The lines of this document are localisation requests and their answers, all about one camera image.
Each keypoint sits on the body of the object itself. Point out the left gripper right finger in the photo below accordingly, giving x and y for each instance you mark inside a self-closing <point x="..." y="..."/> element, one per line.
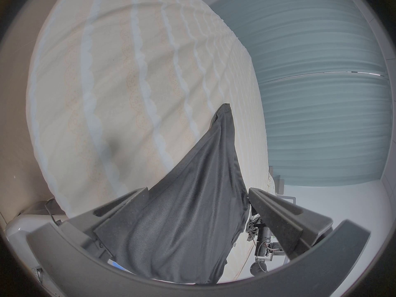
<point x="272" y="218"/>

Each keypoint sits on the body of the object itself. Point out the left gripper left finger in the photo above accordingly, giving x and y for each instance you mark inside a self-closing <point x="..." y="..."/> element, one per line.
<point x="123" y="204"/>

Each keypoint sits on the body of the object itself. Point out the black T-shirt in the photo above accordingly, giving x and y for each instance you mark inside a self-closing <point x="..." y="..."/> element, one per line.
<point x="191" y="212"/>

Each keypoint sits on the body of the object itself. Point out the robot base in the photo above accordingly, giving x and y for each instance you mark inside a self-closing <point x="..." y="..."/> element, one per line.
<point x="18" y="227"/>

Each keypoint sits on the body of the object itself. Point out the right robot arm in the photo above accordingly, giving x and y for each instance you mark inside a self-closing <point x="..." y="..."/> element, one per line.
<point x="266" y="237"/>

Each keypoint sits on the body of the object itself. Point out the bed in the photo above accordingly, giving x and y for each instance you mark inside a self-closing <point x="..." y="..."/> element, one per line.
<point x="123" y="88"/>

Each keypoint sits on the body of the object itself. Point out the grey bedside table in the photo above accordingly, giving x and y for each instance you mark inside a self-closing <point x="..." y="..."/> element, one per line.
<point x="278" y="179"/>

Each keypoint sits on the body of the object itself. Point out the blue-green curtain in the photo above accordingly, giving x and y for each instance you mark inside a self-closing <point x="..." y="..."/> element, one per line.
<point x="309" y="88"/>

